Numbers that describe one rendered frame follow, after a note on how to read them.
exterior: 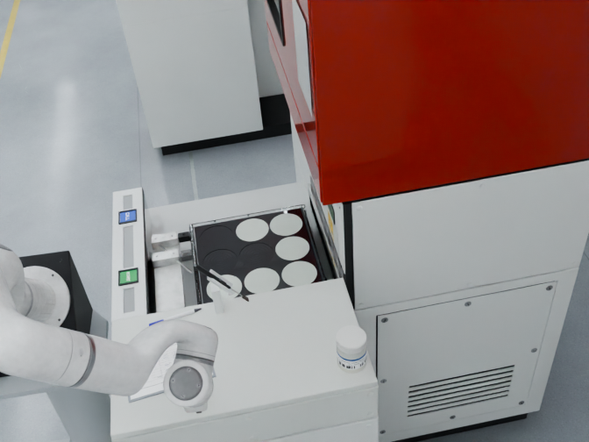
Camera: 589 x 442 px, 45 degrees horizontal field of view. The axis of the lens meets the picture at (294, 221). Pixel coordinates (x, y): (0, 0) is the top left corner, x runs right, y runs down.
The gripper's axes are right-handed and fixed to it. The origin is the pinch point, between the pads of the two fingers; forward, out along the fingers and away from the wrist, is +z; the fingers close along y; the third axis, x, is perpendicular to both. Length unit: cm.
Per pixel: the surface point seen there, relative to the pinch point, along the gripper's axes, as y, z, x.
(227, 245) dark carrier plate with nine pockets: -43, 42, 9
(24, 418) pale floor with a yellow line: -2, 129, -78
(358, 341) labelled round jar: -6.1, -3.0, 37.2
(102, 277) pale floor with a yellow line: -63, 168, -53
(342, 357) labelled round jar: -3.2, 0.2, 33.3
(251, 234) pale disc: -45, 44, 16
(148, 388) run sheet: -1.9, 8.6, -12.3
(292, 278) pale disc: -29, 32, 26
